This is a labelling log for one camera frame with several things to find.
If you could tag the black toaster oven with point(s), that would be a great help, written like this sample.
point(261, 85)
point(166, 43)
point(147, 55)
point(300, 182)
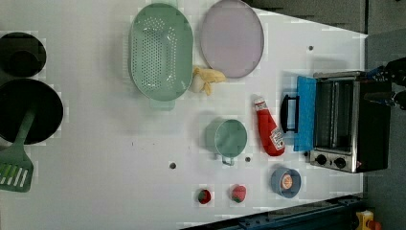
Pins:
point(351, 133)

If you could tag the green metal mug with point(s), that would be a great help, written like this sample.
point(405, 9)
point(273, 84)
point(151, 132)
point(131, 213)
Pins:
point(226, 138)

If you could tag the red ketchup bottle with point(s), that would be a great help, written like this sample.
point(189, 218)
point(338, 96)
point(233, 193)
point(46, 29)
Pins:
point(269, 133)

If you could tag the dark red toy strawberry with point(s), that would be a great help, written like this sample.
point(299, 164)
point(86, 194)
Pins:
point(204, 196)

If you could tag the green perforated colander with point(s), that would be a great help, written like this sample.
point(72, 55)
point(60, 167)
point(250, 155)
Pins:
point(160, 53)

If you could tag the light red toy strawberry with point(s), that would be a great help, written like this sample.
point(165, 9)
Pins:
point(238, 193)

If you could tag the pale purple oval plate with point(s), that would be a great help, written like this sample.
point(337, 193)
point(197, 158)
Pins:
point(231, 38)

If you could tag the blue bowl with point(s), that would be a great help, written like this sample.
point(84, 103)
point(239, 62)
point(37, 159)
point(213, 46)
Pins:
point(275, 182)

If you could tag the toy orange slice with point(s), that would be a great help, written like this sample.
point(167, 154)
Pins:
point(286, 181)

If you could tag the large black pan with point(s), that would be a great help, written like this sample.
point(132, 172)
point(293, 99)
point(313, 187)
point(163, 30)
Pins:
point(17, 97)

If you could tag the green slotted spatula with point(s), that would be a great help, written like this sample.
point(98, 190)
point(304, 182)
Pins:
point(16, 166)

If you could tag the blue metal frame rail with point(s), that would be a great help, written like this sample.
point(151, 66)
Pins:
point(332, 214)

